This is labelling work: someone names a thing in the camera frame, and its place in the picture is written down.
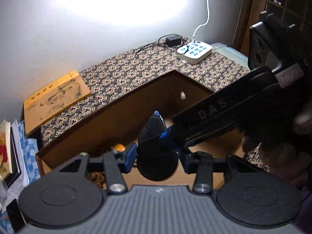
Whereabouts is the blue checkered cloth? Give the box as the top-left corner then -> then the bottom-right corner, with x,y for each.
18,121 -> 41,184

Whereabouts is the picture book stack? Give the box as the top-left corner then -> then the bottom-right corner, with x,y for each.
1,120 -> 29,203

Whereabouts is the white power cable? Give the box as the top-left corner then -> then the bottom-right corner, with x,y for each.
191,0 -> 211,43

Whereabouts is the person's right hand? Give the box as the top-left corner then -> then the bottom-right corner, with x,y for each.
242,109 -> 311,190

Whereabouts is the yellow book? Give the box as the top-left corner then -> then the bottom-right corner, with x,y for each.
23,70 -> 91,135

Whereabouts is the black power adapter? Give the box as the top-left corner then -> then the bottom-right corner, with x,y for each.
135,33 -> 189,55

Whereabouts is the pine cone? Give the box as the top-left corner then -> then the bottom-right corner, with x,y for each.
91,172 -> 106,190

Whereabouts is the floral black tablecloth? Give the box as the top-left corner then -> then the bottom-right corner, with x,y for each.
40,36 -> 270,171

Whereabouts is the brown cardboard box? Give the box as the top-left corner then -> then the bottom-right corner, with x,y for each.
35,69 -> 247,191

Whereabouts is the white power strip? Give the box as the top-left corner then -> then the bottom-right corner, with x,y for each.
177,41 -> 213,65

